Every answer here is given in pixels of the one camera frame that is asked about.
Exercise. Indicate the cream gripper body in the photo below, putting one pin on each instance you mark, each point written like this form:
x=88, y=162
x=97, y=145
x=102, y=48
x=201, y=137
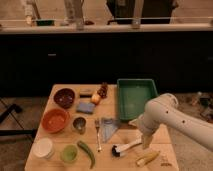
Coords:
x=146, y=140

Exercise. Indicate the white black dish brush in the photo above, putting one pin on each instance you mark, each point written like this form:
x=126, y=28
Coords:
x=117, y=150

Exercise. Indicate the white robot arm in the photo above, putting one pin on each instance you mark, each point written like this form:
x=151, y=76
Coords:
x=164, y=110

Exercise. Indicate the light green small bowl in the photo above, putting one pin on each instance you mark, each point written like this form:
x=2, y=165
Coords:
x=69, y=154

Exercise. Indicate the dark purple bowl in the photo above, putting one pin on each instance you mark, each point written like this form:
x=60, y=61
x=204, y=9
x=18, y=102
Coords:
x=64, y=98

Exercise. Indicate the orange bowl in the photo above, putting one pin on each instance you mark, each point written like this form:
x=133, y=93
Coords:
x=55, y=120

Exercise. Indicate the grey blue cloth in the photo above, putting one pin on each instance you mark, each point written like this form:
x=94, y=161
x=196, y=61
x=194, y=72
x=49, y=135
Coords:
x=109, y=127

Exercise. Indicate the green plastic tray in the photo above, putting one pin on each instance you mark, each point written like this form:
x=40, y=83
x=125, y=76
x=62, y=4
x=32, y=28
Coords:
x=132, y=95

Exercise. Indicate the metal fork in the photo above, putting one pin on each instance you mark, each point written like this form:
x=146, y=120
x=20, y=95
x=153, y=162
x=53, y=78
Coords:
x=97, y=126

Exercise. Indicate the yellow orange fruit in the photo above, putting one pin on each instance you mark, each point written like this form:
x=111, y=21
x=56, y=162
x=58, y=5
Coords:
x=95, y=99

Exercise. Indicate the green chili pepper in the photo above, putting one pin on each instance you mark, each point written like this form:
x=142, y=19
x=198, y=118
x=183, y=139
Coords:
x=88, y=151

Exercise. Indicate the small metal cup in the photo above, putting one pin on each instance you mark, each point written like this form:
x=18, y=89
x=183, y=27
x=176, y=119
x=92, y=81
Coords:
x=79, y=124

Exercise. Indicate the blue sponge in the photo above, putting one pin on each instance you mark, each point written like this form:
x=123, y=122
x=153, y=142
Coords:
x=87, y=108

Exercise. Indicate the brown black block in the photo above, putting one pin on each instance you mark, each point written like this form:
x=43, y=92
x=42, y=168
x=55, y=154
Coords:
x=85, y=93

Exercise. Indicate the white round container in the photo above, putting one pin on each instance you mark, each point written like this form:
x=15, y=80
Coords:
x=43, y=148

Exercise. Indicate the green box on counter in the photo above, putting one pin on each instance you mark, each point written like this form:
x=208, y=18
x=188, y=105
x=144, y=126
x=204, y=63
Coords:
x=45, y=22

